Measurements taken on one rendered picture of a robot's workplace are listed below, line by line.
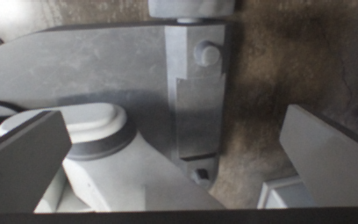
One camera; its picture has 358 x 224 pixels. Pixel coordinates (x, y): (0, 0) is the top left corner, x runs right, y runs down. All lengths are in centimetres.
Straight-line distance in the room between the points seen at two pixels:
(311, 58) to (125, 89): 68
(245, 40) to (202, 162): 41
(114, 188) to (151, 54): 29
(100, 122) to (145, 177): 12
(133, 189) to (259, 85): 62
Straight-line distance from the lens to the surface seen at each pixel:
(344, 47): 99
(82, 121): 36
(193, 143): 56
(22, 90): 53
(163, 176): 30
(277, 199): 115
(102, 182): 31
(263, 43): 75
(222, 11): 46
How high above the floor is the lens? 62
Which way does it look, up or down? 59 degrees down
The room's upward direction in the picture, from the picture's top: 157 degrees clockwise
